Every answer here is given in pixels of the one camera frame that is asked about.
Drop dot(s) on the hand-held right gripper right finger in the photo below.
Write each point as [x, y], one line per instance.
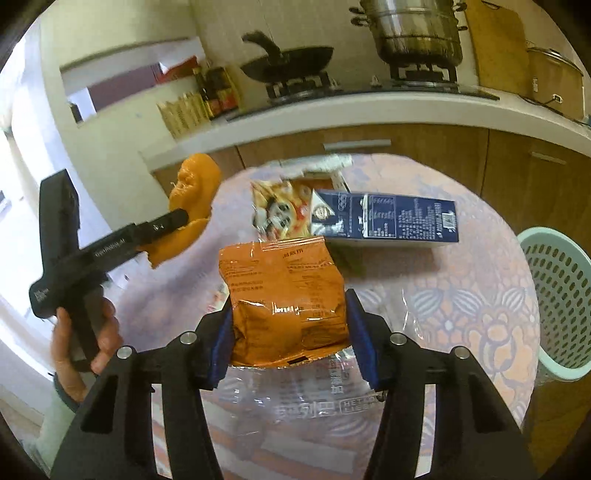
[364, 344]

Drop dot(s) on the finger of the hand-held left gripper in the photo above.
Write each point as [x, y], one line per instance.
[161, 225]

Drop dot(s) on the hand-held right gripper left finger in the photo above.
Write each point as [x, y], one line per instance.
[221, 344]

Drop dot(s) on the orange peel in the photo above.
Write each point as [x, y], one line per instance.
[198, 184]

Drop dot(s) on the orange snack bag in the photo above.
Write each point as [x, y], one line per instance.
[281, 300]

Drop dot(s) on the mint green perforated basket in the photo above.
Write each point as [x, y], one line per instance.
[558, 286]

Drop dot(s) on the person's left forearm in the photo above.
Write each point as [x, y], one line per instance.
[55, 424]

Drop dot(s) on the person's left hand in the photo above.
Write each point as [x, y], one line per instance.
[108, 341]

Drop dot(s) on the clear printed plastic bag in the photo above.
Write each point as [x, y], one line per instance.
[300, 406]

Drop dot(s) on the pink floral tablecloth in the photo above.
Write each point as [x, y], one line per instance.
[461, 300]

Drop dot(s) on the yellow woven basket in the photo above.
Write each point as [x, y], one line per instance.
[184, 115]

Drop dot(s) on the food print snack wrapper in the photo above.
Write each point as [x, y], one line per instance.
[277, 207]

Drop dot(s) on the dark blue milk carton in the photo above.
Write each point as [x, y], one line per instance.
[392, 221]

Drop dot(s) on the dark sauce bottle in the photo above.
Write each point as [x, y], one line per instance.
[205, 94]
[226, 90]

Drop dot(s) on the red box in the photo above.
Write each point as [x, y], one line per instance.
[178, 69]

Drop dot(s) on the white crumpled wrapper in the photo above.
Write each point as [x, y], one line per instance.
[337, 161]

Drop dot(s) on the white kitchen countertop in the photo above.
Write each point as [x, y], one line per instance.
[323, 115]

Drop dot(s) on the black wok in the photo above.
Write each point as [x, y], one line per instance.
[295, 62]

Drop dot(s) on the black gas stove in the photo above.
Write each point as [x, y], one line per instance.
[415, 87]

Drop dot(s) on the stainless steel steamer pot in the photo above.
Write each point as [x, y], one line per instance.
[415, 32]

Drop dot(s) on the beige rice cooker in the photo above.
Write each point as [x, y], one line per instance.
[554, 83]

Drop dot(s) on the wooden cutting board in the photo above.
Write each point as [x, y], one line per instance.
[498, 46]

